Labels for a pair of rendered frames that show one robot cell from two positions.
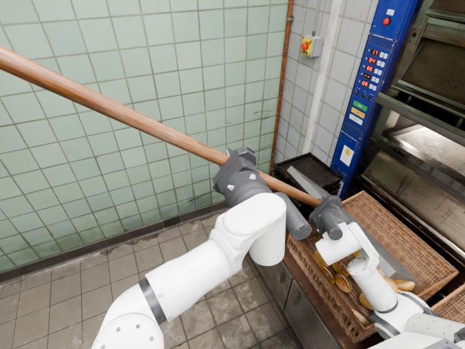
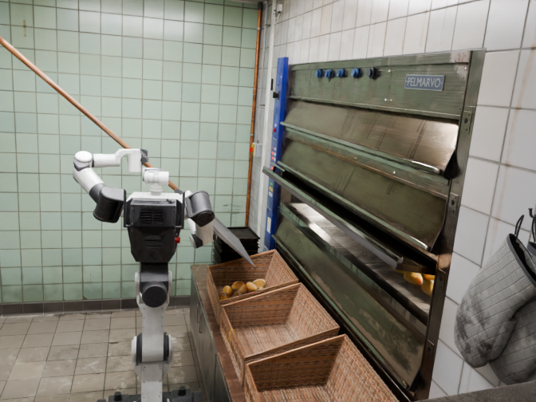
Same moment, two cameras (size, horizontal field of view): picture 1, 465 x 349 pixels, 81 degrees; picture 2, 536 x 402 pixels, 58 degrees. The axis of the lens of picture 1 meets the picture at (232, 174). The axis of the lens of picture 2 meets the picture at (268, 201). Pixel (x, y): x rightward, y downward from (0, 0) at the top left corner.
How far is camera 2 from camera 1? 2.40 m
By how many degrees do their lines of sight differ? 28
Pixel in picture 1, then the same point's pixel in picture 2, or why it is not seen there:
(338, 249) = not seen: hidden behind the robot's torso
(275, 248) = (133, 163)
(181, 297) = (100, 158)
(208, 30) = (187, 134)
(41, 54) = (72, 132)
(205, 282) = (107, 158)
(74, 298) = (19, 335)
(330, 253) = not seen: hidden behind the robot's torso
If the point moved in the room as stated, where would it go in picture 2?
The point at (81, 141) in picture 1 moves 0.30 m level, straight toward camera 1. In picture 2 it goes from (76, 196) to (79, 206)
